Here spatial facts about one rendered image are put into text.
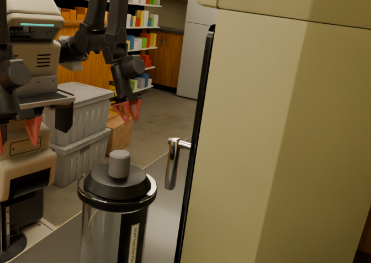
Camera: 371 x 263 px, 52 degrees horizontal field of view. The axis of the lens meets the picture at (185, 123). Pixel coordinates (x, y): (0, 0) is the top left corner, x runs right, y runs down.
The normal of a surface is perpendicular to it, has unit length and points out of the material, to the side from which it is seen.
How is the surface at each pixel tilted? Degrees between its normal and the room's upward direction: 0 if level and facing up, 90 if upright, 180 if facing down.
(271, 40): 90
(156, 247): 0
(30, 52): 98
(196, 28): 90
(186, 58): 90
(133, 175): 0
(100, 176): 0
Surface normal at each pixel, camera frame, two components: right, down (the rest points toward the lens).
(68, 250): 0.13, -0.94
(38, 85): 0.80, 0.28
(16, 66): 0.78, -0.16
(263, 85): -0.39, 0.23
